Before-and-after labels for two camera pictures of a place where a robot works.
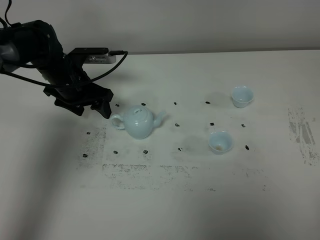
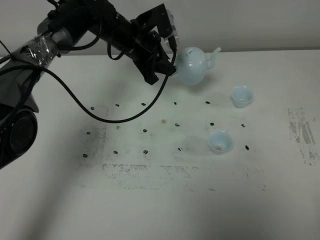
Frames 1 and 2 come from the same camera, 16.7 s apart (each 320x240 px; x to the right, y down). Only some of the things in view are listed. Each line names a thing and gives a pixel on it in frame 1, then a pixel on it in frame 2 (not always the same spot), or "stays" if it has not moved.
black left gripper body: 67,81 → 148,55
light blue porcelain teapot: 138,121 → 191,65
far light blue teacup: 242,96 stays
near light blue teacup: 220,142 stays
